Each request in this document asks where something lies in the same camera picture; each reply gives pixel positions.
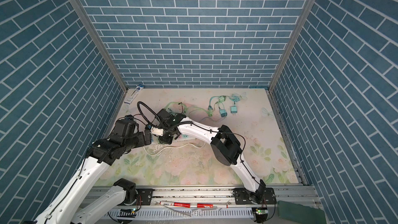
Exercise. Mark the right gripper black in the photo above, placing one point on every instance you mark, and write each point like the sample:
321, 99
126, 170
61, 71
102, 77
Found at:
161, 139

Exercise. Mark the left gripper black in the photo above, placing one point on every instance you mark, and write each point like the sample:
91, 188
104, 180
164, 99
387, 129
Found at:
142, 141

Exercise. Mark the white power strip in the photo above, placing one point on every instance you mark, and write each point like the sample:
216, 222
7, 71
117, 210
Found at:
182, 138

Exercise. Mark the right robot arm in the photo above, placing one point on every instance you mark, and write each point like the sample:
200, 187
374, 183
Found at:
226, 148

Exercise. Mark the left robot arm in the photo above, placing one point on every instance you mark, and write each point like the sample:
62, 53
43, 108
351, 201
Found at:
99, 157

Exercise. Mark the teal plug adapter right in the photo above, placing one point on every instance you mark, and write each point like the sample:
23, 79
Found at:
234, 110

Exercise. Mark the blue white small box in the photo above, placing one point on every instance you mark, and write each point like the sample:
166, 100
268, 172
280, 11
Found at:
131, 96

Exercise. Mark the dark green cloth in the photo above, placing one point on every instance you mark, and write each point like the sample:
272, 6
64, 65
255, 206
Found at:
300, 214

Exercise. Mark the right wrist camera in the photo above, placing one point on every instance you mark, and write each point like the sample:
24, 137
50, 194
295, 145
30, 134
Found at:
155, 131

